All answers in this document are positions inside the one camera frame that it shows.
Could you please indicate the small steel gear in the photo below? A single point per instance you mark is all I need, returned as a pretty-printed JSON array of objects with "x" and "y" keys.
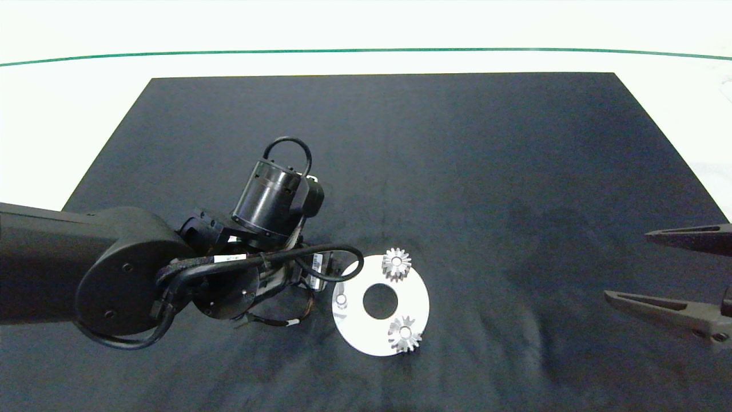
[
  {"x": 413, "y": 337},
  {"x": 404, "y": 265}
]

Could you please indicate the round white plate with pins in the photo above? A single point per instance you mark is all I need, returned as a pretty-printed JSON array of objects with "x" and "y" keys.
[{"x": 366, "y": 336}]

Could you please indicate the dark mat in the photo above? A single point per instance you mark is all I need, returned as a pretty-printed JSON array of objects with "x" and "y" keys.
[{"x": 514, "y": 171}]

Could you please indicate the boxy wrist camera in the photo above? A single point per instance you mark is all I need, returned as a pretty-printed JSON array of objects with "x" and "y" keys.
[{"x": 318, "y": 273}]

